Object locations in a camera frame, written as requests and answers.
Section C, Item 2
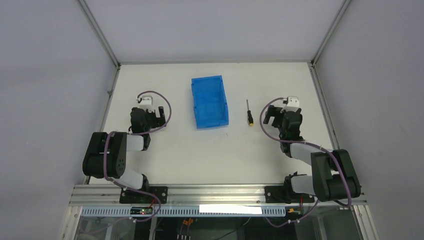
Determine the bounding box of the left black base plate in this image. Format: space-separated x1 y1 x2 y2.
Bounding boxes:
119 186 169 204

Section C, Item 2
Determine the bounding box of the white slotted cable duct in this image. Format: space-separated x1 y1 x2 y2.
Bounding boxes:
81 204 286 218

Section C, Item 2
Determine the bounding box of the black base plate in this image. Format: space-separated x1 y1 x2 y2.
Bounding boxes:
264 185 315 204
119 186 169 204

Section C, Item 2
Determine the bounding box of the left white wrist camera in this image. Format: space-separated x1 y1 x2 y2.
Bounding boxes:
137 95 155 113

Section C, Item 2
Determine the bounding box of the blue plastic bin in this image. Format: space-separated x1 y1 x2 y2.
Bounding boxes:
191 75 229 130

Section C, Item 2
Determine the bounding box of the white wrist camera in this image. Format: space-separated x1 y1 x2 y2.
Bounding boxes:
137 95 155 113
283 96 300 112

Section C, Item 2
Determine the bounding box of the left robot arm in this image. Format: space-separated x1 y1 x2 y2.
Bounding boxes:
82 106 166 193

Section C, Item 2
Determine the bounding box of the black yellow screwdriver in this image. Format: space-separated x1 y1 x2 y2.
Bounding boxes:
246 99 254 126

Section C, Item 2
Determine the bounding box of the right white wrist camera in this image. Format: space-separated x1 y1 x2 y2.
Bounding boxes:
283 96 300 112

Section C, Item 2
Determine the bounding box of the green circuit board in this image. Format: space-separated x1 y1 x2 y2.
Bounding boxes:
130 207 154 215

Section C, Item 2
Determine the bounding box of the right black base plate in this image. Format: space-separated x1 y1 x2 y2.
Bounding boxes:
264 185 315 204

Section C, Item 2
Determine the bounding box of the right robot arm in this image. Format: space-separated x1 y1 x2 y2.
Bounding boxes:
260 105 362 205

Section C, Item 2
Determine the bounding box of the aluminium front rail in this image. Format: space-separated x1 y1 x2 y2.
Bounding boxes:
68 184 368 208

